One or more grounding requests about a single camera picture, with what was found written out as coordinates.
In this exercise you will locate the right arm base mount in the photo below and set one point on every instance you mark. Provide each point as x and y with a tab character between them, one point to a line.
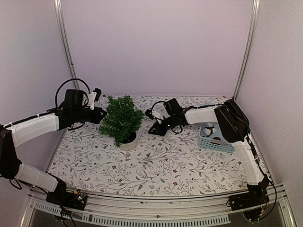
255	196

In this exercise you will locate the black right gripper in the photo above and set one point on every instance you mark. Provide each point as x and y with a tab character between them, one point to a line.
158	130

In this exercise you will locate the white ribbed plant pot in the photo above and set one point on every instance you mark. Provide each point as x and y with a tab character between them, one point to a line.
129	143

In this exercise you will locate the aluminium corner post right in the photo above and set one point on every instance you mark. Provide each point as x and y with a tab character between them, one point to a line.
248	47

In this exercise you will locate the aluminium corner post left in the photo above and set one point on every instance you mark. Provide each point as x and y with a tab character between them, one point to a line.
62	30

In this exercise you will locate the light blue perforated basket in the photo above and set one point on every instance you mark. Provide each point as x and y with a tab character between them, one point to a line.
208	142

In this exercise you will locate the white cotton boll ornament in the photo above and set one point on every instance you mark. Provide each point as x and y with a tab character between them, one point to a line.
209	131

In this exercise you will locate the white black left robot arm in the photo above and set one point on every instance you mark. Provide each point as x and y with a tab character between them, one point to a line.
77	107

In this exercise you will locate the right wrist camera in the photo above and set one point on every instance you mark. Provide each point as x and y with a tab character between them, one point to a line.
152	114

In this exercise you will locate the aluminium corner post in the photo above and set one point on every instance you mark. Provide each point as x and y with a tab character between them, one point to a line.
248	47
62	30

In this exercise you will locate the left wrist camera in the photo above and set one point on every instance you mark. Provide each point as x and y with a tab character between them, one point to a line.
94	97

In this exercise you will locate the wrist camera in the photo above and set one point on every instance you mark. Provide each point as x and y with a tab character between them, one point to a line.
94	97
152	114

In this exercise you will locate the aluminium front rail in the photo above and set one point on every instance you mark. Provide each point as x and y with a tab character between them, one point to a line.
108	210

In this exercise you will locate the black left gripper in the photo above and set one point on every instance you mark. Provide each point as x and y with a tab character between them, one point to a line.
97	118

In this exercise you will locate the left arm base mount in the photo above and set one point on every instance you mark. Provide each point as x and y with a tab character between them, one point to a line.
60	196

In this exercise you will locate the small green christmas tree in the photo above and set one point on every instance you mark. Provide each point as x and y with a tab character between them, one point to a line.
122	121

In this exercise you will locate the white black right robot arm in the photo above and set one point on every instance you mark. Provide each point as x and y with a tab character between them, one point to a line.
232	123

